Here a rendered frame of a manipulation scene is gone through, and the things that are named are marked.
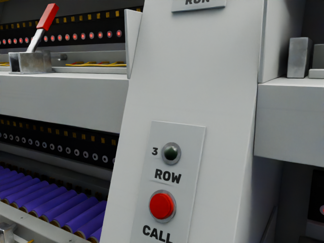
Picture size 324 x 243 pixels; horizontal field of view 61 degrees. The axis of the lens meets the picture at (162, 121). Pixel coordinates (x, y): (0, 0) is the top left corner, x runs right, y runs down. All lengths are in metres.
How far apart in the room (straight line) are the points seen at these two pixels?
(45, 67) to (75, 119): 0.11
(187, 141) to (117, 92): 0.08
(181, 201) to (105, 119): 0.10
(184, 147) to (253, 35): 0.08
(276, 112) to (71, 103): 0.17
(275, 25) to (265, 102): 0.05
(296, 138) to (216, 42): 0.08
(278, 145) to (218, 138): 0.03
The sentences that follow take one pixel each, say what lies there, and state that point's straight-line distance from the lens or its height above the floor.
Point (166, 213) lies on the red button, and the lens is 0.18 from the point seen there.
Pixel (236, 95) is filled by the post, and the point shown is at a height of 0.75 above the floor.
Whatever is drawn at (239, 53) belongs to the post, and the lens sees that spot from 0.18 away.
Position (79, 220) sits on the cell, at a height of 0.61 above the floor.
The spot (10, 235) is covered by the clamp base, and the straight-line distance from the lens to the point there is 0.37.
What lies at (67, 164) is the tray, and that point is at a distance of 0.49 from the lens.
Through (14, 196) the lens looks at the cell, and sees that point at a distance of 0.45.
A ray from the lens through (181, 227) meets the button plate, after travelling 0.18.
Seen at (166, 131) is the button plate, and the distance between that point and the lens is 0.18.
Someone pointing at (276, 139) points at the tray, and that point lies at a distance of 0.18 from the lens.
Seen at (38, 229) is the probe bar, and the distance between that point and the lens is 0.35.
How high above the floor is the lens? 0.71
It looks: 5 degrees up
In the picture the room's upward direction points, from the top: 10 degrees clockwise
